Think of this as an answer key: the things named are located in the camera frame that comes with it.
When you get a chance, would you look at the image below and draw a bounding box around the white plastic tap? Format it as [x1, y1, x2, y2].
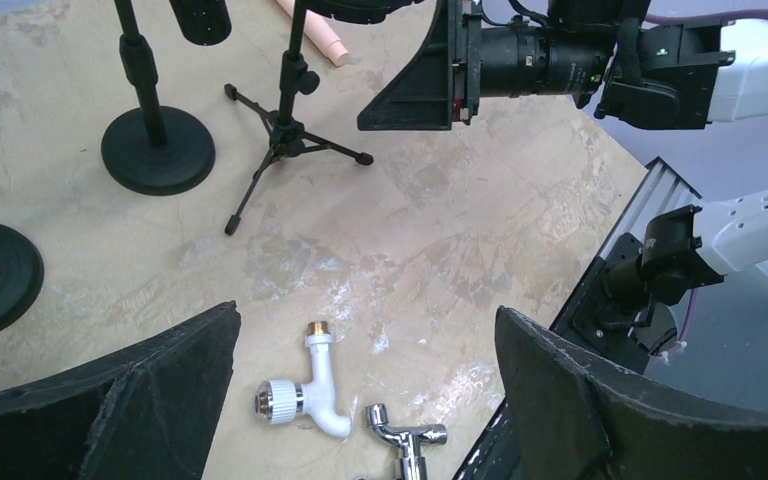
[253, 321, 352, 439]

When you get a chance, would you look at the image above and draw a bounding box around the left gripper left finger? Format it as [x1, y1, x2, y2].
[0, 301, 241, 479]

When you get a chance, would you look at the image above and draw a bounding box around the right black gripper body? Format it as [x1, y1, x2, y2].
[448, 1, 483, 125]

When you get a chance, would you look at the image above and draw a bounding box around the black tripod shock-mount stand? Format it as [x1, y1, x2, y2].
[224, 1, 411, 236]

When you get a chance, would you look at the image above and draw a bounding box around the pink microphone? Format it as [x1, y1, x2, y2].
[303, 10, 350, 67]

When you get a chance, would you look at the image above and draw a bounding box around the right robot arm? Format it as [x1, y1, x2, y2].
[357, 1, 768, 353]

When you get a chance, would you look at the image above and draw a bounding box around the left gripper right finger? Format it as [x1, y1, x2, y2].
[494, 306, 768, 479]

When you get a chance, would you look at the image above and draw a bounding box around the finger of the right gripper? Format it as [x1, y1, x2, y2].
[356, 1, 454, 131]

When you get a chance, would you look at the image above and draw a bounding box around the black microphone silver grille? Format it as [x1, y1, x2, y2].
[169, 0, 232, 46]

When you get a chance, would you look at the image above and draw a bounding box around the chrome metal faucet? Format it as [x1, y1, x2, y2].
[364, 403, 448, 480]

